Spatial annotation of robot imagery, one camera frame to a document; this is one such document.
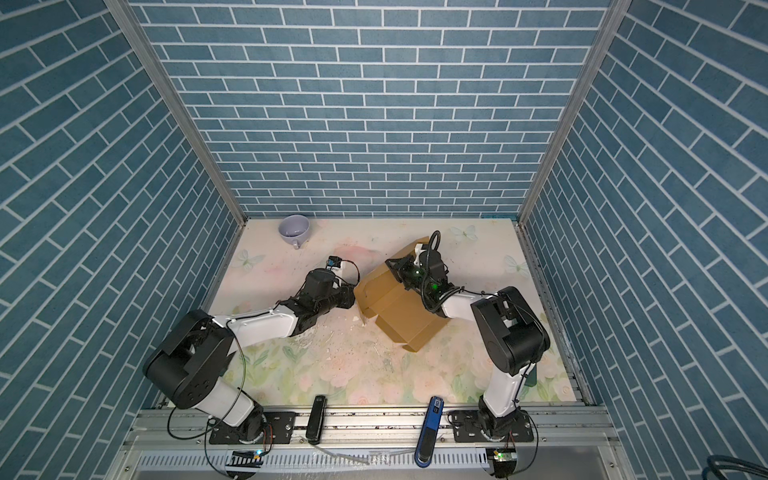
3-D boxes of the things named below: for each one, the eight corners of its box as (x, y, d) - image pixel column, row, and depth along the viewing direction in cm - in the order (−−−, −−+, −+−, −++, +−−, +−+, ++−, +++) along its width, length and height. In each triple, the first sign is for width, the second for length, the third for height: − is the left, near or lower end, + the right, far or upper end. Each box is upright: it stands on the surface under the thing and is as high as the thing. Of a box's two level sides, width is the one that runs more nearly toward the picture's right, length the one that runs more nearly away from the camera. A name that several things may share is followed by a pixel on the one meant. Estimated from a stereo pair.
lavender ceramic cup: (277, 252, 110) (272, 242, 106) (286, 225, 120) (282, 214, 115) (306, 252, 111) (302, 242, 106) (313, 225, 120) (310, 214, 115)
